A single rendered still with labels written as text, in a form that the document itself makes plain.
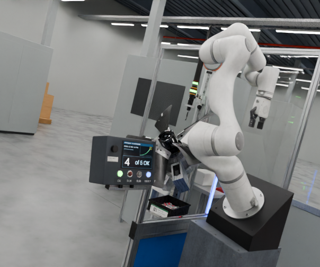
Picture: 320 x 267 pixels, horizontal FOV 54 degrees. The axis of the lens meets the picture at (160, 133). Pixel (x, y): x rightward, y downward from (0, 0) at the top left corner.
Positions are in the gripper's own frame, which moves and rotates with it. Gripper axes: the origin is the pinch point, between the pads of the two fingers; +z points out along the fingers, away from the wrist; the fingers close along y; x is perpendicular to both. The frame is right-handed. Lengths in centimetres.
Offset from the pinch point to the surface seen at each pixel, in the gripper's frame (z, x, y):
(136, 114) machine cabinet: 24, 277, 137
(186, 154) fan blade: 27.0, 36.4, -7.2
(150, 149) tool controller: 21, 10, -60
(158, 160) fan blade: 37, 54, -11
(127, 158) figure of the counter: 25, 9, -73
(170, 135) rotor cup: 20, 57, -4
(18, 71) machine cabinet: 7, 615, 65
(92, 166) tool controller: 32, 16, -83
